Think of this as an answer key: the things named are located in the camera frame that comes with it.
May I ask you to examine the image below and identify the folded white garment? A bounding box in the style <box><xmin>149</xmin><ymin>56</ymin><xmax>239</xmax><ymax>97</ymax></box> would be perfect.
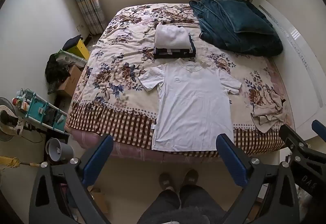
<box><xmin>155</xmin><ymin>23</ymin><xmax>193</xmax><ymax>51</ymax></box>

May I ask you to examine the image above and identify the white t-shirt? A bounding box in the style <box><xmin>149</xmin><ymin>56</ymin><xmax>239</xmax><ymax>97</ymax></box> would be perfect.
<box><xmin>138</xmin><ymin>58</ymin><xmax>242</xmax><ymax>151</ymax></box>

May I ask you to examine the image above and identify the yellow box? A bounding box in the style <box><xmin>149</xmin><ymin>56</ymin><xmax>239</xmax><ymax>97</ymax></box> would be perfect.
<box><xmin>67</xmin><ymin>39</ymin><xmax>90</xmax><ymax>60</ymax></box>

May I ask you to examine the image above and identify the flat cardboard piece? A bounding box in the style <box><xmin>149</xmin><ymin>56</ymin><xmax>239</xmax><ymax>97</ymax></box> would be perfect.
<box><xmin>87</xmin><ymin>186</ymin><xmax>108</xmax><ymax>215</ymax></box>

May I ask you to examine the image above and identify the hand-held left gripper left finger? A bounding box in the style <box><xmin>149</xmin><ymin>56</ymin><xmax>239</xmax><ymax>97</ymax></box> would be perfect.
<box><xmin>29</xmin><ymin>134</ymin><xmax>114</xmax><ymax>224</ymax></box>

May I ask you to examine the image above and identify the person's leg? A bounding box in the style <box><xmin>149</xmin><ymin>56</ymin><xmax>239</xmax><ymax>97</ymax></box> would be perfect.
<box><xmin>180</xmin><ymin>184</ymin><xmax>228</xmax><ymax>224</ymax></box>
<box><xmin>138</xmin><ymin>187</ymin><xmax>182</xmax><ymax>224</ymax></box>

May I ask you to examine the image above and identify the standing fan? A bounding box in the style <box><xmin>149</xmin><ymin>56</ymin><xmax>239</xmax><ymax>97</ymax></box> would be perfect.
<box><xmin>0</xmin><ymin>97</ymin><xmax>24</xmax><ymax>142</ymax></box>

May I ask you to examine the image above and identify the brown slipper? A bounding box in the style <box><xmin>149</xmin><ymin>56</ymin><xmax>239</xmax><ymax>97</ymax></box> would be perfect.
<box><xmin>182</xmin><ymin>168</ymin><xmax>199</xmax><ymax>189</ymax></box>
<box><xmin>159</xmin><ymin>172</ymin><xmax>174</xmax><ymax>192</ymax></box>

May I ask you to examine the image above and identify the black clothes pile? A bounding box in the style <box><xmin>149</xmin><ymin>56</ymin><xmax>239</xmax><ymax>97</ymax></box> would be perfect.
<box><xmin>45</xmin><ymin>53</ymin><xmax>72</xmax><ymax>85</ymax></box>

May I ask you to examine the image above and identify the grey plastic bucket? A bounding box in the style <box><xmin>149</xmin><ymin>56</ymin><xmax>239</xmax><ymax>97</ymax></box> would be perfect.
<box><xmin>45</xmin><ymin>137</ymin><xmax>74</xmax><ymax>163</ymax></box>

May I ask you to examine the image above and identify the yellow stick tool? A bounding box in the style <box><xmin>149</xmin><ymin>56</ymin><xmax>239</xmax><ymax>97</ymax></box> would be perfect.
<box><xmin>0</xmin><ymin>155</ymin><xmax>41</xmax><ymax>168</ymax></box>

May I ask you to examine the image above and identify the person's left leg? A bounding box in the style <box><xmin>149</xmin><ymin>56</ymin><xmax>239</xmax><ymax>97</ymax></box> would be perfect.
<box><xmin>138</xmin><ymin>187</ymin><xmax>182</xmax><ymax>224</ymax></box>

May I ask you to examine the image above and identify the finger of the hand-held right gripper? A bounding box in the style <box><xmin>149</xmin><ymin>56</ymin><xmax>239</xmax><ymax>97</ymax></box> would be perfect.
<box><xmin>279</xmin><ymin>124</ymin><xmax>306</xmax><ymax>153</ymax></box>
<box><xmin>312</xmin><ymin>120</ymin><xmax>326</xmax><ymax>138</ymax></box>

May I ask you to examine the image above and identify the dark teal plush blanket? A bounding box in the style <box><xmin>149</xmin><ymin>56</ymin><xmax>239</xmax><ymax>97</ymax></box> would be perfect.
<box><xmin>189</xmin><ymin>0</ymin><xmax>284</xmax><ymax>57</ymax></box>

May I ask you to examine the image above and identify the pink striped mattress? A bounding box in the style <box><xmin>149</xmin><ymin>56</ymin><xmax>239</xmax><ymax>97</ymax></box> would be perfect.
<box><xmin>71</xmin><ymin>129</ymin><xmax>286</xmax><ymax>164</ymax></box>

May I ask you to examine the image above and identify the cardboard box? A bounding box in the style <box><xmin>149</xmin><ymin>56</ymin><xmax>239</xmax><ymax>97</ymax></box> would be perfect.
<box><xmin>56</xmin><ymin>65</ymin><xmax>83</xmax><ymax>98</ymax></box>

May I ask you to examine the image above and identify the teal storage rack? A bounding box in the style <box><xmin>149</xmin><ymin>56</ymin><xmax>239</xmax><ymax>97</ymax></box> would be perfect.
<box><xmin>13</xmin><ymin>88</ymin><xmax>71</xmax><ymax>136</ymax></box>

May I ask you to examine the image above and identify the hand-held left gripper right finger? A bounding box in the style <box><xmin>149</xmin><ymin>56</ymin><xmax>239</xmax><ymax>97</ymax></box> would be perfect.
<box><xmin>216</xmin><ymin>134</ymin><xmax>300</xmax><ymax>224</ymax></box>

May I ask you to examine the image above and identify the dark cloth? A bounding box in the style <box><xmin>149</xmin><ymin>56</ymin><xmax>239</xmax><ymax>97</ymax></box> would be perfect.
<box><xmin>62</xmin><ymin>35</ymin><xmax>82</xmax><ymax>51</ymax></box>

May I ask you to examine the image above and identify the white headboard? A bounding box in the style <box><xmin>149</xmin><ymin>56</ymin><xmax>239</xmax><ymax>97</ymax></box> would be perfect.
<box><xmin>251</xmin><ymin>0</ymin><xmax>324</xmax><ymax>138</ymax></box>

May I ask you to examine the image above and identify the beige crumpled cloth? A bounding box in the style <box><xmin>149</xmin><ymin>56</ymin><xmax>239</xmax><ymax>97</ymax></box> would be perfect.
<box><xmin>251</xmin><ymin>89</ymin><xmax>287</xmax><ymax>133</ymax></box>

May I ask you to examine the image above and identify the floral bed blanket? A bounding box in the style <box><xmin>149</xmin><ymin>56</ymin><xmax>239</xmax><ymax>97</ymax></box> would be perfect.
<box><xmin>64</xmin><ymin>4</ymin><xmax>295</xmax><ymax>158</ymax></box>

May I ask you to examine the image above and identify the person's right leg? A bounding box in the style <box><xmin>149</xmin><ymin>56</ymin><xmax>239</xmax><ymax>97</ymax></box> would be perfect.
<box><xmin>180</xmin><ymin>184</ymin><xmax>228</xmax><ymax>224</ymax></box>

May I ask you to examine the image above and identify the white plastic container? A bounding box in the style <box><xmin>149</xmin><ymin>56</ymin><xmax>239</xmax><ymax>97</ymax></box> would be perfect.
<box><xmin>57</xmin><ymin>49</ymin><xmax>87</xmax><ymax>67</ymax></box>

